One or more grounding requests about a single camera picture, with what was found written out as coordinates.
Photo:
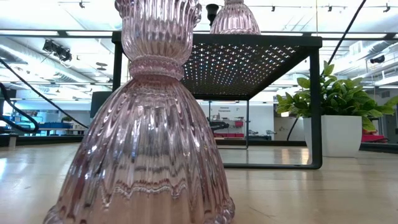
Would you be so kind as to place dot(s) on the pink ribbed glass candlestick holder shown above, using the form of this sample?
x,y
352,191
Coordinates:
x,y
234,20
146,140

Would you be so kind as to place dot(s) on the tall black candlestick holder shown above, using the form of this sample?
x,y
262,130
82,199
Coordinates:
x,y
212,11

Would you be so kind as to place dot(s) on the red storage bins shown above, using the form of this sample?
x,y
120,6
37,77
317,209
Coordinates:
x,y
230,135

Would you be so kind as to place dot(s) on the black perforated metal stand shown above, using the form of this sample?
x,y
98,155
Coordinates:
x,y
255,40

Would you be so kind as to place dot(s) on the black monitor back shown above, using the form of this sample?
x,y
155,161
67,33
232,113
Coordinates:
x,y
99,104

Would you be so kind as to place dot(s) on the green plant in white pot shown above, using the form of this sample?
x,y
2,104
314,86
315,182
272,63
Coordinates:
x,y
340,133

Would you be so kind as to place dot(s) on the black ceiling spotlight cluster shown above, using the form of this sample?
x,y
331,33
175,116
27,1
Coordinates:
x,y
57,51

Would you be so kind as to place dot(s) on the black aluminium table frame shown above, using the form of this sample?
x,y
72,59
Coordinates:
x,y
46,140

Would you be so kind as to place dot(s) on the black ceiling camera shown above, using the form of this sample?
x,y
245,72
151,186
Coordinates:
x,y
377,59

